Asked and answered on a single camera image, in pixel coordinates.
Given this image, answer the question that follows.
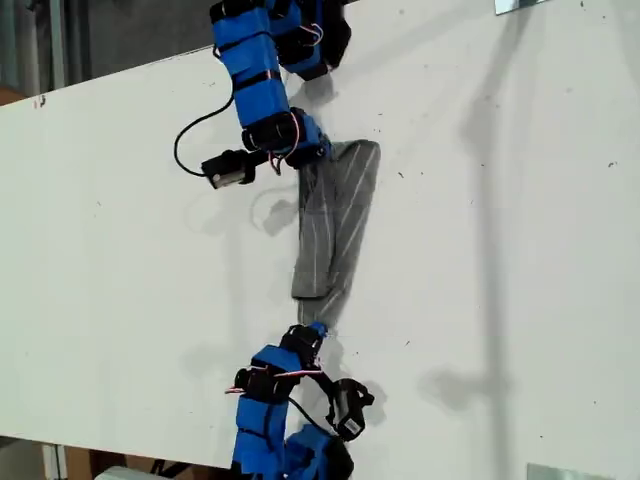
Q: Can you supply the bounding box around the grey white-striped square towel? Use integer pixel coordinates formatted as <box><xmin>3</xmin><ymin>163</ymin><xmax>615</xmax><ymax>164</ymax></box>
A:
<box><xmin>291</xmin><ymin>139</ymin><xmax>382</xmax><ymax>326</ymax></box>

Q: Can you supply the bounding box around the white plastic object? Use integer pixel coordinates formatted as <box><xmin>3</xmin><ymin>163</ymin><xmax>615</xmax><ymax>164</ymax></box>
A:
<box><xmin>94</xmin><ymin>465</ymin><xmax>156</xmax><ymax>480</ymax></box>

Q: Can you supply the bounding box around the steel plate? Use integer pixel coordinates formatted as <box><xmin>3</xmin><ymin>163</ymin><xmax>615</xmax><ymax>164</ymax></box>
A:
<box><xmin>493</xmin><ymin>0</ymin><xmax>546</xmax><ymax>16</ymax></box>

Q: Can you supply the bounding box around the brown cardboard box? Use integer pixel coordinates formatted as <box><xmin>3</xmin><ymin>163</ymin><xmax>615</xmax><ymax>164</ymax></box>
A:
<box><xmin>64</xmin><ymin>446</ymin><xmax>201</xmax><ymax>480</ymax></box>

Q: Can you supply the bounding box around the white table leg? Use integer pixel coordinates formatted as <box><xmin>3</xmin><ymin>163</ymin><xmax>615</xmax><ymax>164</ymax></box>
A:
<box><xmin>42</xmin><ymin>442</ymin><xmax>69</xmax><ymax>480</ymax></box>

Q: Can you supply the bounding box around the black camera cable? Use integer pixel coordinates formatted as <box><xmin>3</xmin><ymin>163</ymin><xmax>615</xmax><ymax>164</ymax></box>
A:
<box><xmin>287</xmin><ymin>394</ymin><xmax>341</xmax><ymax>436</ymax></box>
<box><xmin>173</xmin><ymin>89</ymin><xmax>236</xmax><ymax>177</ymax></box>

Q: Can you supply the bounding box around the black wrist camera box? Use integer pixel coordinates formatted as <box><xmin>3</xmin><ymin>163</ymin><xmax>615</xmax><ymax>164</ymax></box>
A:
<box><xmin>200</xmin><ymin>149</ymin><xmax>257</xmax><ymax>191</ymax></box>
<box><xmin>324</xmin><ymin>378</ymin><xmax>375</xmax><ymax>442</ymax></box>

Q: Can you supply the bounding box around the grey metal frame post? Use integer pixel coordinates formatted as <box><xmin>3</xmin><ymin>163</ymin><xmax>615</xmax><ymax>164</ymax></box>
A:
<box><xmin>49</xmin><ymin>0</ymin><xmax>69</xmax><ymax>91</ymax></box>

